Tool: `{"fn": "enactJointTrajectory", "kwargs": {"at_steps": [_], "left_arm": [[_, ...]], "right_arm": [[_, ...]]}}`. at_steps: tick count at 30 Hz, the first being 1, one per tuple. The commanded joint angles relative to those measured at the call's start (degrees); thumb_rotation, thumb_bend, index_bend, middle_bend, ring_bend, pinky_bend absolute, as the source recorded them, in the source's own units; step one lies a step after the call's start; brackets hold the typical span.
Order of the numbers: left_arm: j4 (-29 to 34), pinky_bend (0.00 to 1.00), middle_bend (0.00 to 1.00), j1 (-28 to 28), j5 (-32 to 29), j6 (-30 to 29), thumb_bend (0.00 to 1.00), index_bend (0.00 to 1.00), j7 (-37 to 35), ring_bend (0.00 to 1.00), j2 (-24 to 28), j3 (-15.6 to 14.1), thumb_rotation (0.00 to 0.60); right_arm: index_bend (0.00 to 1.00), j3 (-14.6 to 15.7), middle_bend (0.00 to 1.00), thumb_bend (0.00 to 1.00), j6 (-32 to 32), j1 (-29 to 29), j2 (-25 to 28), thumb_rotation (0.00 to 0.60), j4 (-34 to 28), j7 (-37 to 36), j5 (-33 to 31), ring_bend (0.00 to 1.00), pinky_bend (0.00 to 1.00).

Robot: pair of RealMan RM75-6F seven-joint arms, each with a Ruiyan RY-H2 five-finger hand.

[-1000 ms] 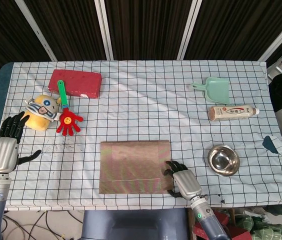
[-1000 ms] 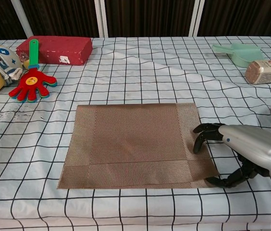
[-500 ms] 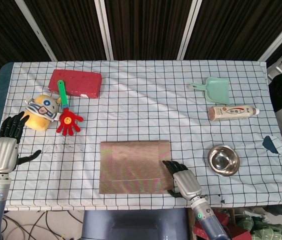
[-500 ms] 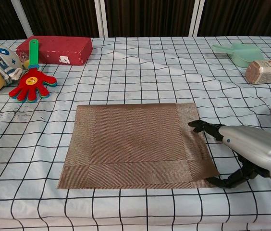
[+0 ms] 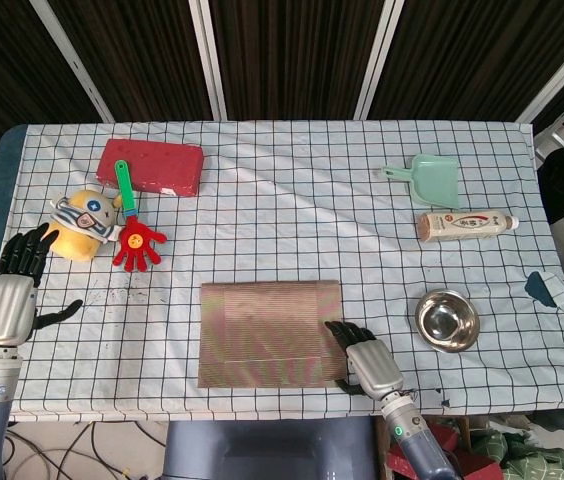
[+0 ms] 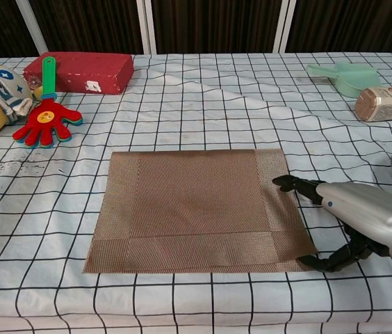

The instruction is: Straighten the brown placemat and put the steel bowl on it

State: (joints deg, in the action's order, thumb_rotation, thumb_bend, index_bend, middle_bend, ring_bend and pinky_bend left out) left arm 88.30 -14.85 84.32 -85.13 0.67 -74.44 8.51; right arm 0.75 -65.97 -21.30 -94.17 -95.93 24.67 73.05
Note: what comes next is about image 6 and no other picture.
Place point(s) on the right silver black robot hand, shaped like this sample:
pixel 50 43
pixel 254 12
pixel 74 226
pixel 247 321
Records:
pixel 366 212

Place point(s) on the brown woven placemat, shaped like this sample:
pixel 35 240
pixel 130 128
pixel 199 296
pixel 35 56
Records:
pixel 189 208

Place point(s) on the beige drink bottle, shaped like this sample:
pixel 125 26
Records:
pixel 387 104

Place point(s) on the mint green plastic dustpan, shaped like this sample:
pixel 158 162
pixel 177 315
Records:
pixel 356 80

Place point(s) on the white black grid tablecloth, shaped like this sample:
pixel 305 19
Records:
pixel 196 306

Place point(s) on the red brick block with sticker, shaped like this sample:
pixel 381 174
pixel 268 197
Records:
pixel 88 69

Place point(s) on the white partition frame post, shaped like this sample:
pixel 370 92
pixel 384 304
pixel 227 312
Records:
pixel 284 28
pixel 32 28
pixel 147 28

